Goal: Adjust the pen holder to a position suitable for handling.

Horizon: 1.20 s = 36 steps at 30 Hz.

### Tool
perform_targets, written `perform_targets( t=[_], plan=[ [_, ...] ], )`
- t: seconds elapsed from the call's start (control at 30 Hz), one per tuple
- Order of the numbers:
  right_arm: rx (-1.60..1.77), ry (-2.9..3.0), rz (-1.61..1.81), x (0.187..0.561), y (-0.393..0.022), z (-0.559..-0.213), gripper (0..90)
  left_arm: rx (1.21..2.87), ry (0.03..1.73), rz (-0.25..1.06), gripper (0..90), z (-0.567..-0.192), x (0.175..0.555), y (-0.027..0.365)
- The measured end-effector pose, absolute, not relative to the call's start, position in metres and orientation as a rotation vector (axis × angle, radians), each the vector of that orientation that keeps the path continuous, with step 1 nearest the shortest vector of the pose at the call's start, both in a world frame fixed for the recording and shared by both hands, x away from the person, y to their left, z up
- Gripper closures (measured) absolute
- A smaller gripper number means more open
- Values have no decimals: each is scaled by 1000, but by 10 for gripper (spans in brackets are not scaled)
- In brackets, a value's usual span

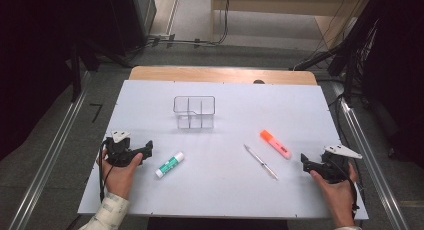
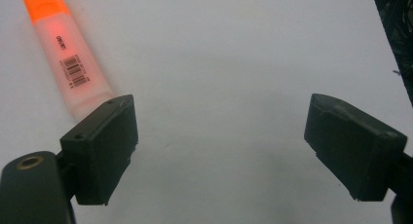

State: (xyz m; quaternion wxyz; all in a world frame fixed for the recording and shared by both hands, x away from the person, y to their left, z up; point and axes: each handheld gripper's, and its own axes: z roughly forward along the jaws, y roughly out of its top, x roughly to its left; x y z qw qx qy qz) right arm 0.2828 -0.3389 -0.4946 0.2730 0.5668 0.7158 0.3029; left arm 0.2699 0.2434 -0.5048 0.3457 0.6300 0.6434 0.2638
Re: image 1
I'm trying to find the black curtain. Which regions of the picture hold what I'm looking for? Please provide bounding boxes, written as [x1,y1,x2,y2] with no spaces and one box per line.
[0,0,116,161]
[349,0,424,169]

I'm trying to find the floor cable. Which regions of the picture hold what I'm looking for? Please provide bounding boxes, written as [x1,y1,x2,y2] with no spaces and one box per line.
[131,0,233,54]

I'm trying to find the orange highlighter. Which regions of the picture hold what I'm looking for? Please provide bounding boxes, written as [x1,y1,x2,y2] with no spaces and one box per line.
[259,129,292,160]

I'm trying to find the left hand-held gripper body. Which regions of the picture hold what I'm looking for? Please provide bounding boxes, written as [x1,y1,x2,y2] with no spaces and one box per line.
[104,130,136,168]

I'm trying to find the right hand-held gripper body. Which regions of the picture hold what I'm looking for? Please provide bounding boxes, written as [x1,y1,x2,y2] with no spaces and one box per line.
[308,144,363,185]

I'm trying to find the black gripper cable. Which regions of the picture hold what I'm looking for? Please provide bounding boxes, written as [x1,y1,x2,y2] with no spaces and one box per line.
[328,156,362,219]
[97,139,115,204]

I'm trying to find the slim silver pen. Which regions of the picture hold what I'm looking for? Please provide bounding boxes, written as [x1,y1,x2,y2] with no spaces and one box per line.
[243,143,279,181]

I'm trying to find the clear plastic organizer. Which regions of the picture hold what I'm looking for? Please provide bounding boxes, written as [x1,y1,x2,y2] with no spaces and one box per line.
[172,95,216,130]

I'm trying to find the green and white glue stick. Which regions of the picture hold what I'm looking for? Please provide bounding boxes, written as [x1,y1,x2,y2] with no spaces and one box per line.
[154,151,185,179]

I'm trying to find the black cabinet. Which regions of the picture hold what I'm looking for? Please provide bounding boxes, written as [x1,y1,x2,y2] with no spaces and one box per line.
[108,0,158,57]

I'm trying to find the aluminium rail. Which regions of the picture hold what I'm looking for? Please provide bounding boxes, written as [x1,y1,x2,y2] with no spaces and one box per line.
[332,82,412,230]
[8,69,94,230]

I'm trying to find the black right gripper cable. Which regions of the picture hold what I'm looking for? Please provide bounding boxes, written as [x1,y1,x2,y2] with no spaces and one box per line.
[328,156,362,219]

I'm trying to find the person's right hand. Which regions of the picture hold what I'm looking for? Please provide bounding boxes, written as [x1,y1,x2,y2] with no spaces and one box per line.
[309,162,359,229]

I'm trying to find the light wooden furniture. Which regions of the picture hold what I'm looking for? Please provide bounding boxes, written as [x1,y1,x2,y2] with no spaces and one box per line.
[210,0,369,52]

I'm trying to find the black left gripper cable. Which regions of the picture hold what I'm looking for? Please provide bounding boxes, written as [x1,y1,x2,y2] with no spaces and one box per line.
[97,139,115,204]

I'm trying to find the wooden table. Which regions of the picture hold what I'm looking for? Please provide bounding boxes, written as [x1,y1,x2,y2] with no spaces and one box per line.
[128,65,318,86]

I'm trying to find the person's left hand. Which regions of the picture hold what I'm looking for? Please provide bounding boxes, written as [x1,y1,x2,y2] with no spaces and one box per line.
[99,149,144,201]

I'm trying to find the black stand with cables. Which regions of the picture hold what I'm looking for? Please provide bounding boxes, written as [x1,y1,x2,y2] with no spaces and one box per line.
[292,18,383,106]

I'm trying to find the black tripod stand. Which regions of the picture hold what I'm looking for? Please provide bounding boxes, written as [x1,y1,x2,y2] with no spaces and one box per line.
[67,39,132,103]

